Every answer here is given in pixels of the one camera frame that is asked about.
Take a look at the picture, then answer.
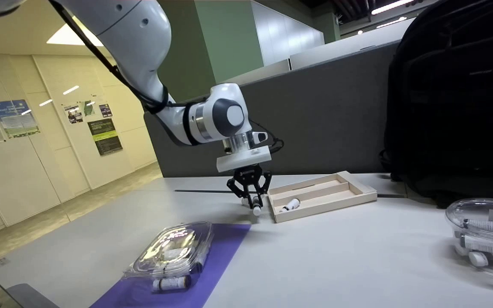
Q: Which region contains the clear plastic bowl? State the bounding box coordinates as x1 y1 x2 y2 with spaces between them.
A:
445 198 493 281

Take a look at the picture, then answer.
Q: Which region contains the purple mat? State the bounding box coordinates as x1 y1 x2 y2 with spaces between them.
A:
89 223 252 308

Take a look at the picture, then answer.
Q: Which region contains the black backpack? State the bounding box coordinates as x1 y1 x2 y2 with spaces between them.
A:
378 0 493 209

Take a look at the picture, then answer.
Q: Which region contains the ceiling strip light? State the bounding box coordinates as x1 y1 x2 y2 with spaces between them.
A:
371 0 415 16
376 17 408 29

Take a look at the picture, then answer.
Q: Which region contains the grey partition screen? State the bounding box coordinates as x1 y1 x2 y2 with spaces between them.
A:
143 40 402 178

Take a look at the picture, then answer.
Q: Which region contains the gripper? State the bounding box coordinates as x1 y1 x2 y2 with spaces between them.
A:
226 164 273 210

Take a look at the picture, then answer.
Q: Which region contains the dark poster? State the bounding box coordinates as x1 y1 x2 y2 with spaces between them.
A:
87 118 124 157

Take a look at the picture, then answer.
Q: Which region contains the ceiling light panel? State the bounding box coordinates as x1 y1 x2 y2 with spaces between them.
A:
46 16 104 47

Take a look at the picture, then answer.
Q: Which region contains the white partition screen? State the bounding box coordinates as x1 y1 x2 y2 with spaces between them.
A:
289 17 415 71

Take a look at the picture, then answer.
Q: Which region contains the row of posters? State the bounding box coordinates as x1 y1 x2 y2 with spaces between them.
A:
0 99 41 148

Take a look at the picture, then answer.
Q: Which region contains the group of small posters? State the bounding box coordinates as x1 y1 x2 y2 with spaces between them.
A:
63 100 114 125

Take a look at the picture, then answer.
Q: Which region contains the clear plastic lidded container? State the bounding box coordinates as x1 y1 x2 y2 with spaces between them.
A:
122 221 214 279

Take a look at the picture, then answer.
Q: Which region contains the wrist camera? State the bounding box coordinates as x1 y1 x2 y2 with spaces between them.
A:
216 145 272 173

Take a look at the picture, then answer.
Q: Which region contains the wooden divided box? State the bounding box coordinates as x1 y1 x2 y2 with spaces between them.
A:
267 171 378 224

